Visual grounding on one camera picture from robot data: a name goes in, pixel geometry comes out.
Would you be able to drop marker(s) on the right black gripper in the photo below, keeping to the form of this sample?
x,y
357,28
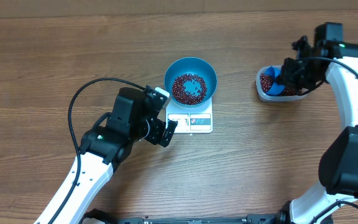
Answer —
x,y
286,76

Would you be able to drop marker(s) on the white digital kitchen scale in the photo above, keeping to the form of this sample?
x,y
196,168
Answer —
x,y
191,119

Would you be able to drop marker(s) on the clear plastic food container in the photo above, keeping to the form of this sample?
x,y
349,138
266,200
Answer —
x,y
269,98

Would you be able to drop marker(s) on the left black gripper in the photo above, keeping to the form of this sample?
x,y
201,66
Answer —
x,y
155,137

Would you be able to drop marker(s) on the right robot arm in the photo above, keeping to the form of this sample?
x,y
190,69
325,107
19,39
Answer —
x,y
329,60

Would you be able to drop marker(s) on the blue plastic measuring scoop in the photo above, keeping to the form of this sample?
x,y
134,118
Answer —
x,y
268,81

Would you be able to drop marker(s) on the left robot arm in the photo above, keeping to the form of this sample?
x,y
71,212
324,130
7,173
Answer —
x,y
105,146

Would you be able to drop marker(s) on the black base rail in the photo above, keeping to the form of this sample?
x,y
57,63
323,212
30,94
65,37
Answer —
x,y
99,216

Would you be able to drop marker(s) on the red adzuki beans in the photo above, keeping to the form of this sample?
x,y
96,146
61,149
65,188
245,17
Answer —
x,y
190,89

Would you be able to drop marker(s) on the teal metal bowl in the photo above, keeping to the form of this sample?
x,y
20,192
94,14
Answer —
x,y
192,65

